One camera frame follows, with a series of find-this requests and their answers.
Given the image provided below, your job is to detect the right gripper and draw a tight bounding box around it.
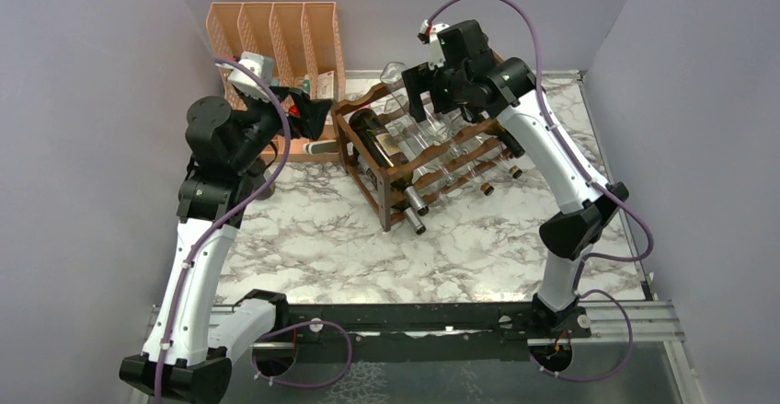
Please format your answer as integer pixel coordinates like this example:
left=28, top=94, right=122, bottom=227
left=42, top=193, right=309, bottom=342
left=401, top=57, right=469, bottom=122

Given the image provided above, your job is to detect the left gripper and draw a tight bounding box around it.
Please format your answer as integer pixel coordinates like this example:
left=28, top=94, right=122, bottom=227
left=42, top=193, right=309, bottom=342
left=229, top=84, right=331, bottom=171

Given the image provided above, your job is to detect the green wine bottle brown label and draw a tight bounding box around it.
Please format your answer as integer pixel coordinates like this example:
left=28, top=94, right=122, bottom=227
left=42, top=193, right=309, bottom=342
left=349, top=108, right=429, bottom=216

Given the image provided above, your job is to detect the brown wooden wine rack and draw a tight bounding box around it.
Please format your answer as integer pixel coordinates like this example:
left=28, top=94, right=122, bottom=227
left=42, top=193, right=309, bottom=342
left=331, top=81, right=516, bottom=231

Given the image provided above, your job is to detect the clear glass bottle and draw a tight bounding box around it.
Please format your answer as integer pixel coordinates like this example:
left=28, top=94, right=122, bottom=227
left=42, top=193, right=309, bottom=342
left=380, top=62, right=457, bottom=148
left=384, top=96, right=481, bottom=193

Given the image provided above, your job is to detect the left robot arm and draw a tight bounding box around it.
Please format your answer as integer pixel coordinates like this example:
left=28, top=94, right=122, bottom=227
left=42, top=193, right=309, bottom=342
left=119, top=87, right=332, bottom=403

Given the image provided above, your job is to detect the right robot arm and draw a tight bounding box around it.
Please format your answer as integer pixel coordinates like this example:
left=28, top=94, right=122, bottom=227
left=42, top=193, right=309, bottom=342
left=402, top=19, right=629, bottom=337

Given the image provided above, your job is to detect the dark bottle white label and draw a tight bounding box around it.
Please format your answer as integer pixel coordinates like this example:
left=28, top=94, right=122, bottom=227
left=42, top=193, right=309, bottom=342
left=486, top=121, right=525, bottom=158

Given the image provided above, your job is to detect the clear bottle with cork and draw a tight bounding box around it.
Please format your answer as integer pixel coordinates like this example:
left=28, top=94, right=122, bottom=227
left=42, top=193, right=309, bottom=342
left=448, top=156, right=523, bottom=196

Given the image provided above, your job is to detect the lower green wine bottle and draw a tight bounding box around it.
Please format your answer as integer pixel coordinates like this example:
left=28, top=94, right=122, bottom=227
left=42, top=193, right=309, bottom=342
left=357, top=156, right=426, bottom=236

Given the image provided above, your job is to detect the small white box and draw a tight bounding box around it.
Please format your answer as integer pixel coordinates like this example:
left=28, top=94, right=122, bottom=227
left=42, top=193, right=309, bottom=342
left=316, top=71, right=338, bottom=100

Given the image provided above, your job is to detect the orange plastic file organizer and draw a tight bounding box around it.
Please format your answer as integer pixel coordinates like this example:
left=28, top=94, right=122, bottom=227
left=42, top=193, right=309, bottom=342
left=205, top=1, right=347, bottom=165

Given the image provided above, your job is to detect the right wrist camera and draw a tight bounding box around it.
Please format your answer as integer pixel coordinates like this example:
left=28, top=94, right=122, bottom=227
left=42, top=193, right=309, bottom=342
left=418, top=19, right=450, bottom=70

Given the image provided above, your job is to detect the black mounting rail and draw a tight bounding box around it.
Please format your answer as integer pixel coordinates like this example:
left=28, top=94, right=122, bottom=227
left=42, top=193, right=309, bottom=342
left=250, top=302, right=591, bottom=366

